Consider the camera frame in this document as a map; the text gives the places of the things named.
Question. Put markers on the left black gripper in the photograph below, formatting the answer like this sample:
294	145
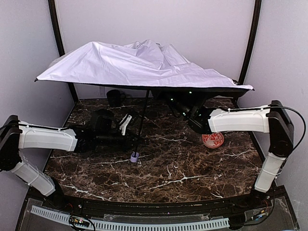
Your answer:
130	138

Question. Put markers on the lavender folding umbrella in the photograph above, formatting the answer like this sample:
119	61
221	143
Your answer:
161	70

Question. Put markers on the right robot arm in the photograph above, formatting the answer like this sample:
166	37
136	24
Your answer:
272	119

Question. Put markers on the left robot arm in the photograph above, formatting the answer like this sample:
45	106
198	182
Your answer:
102	130

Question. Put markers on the dark green mug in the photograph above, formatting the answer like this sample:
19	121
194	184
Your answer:
115	98

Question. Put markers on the red patterned ceramic bowl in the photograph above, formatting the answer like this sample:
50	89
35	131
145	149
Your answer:
213	140

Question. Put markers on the small circuit board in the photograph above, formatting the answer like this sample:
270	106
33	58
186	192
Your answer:
78	222

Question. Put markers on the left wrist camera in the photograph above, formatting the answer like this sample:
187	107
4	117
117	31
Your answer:
128	119

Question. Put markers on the black front rail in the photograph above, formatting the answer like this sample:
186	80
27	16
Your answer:
98	208

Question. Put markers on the grey slotted cable duct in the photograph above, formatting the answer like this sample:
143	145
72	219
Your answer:
131	224

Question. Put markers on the left black frame post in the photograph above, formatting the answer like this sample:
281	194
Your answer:
59	43

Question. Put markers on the black frame post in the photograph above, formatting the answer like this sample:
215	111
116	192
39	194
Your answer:
59	43
251	40

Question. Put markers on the right black frame post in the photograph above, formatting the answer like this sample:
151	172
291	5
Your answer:
251	40

